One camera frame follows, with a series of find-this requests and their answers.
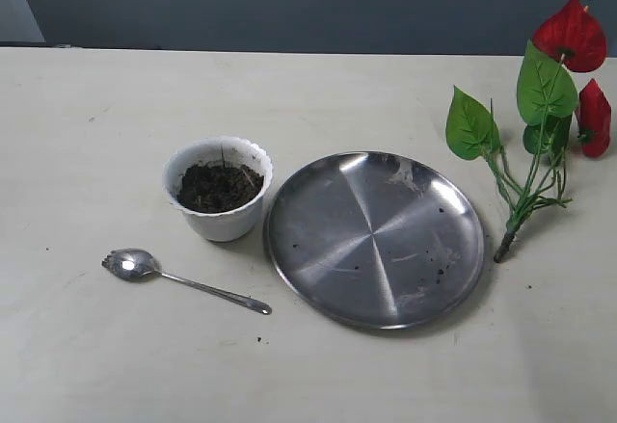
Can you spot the white plastic flower pot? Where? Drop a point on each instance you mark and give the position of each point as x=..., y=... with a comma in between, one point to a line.
x=229, y=151

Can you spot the round stainless steel plate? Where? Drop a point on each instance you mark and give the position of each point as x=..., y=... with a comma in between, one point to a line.
x=375, y=240

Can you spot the dark soil in pot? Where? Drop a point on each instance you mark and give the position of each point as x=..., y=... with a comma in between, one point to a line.
x=218, y=189

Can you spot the small metal spoon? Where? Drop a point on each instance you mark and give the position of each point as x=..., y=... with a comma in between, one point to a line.
x=135, y=264

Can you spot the artificial red anthurium plant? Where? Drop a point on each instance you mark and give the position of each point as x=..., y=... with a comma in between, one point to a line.
x=549, y=103

